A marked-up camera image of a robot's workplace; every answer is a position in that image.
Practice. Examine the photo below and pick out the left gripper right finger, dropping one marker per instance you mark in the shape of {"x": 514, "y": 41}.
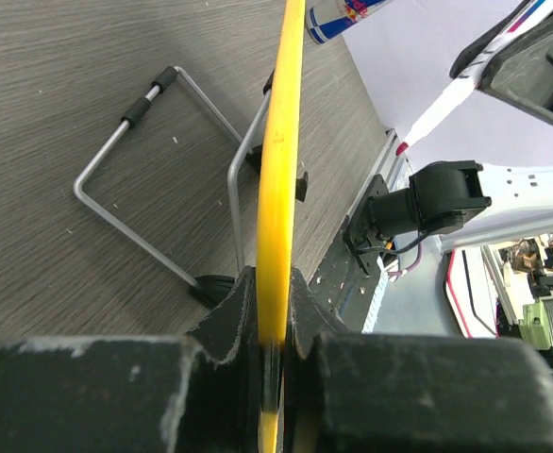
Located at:
{"x": 351, "y": 392}

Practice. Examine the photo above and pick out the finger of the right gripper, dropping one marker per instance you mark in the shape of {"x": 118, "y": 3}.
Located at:
{"x": 471, "y": 63}
{"x": 521, "y": 74}

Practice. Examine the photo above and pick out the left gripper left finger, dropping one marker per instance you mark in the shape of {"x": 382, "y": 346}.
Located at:
{"x": 199, "y": 392}

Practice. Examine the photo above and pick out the pink capped marker pen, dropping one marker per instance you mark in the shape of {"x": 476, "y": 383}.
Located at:
{"x": 451, "y": 97}

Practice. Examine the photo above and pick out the yellow framed whiteboard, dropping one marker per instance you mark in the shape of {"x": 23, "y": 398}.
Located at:
{"x": 276, "y": 217}

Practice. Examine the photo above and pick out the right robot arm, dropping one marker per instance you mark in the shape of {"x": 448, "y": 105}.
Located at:
{"x": 464, "y": 201}

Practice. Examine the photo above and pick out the right whiteboard foot clip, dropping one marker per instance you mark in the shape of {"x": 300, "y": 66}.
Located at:
{"x": 301, "y": 187}

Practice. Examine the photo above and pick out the energy drink can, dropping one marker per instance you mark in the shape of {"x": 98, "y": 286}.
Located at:
{"x": 327, "y": 19}

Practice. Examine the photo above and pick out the white cable duct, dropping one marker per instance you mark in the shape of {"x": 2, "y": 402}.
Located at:
{"x": 375, "y": 304}

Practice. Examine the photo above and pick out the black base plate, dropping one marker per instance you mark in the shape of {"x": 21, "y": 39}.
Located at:
{"x": 340, "y": 284}

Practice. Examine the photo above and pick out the metal wire whiteboard stand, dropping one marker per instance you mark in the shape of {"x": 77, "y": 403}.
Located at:
{"x": 175, "y": 180}

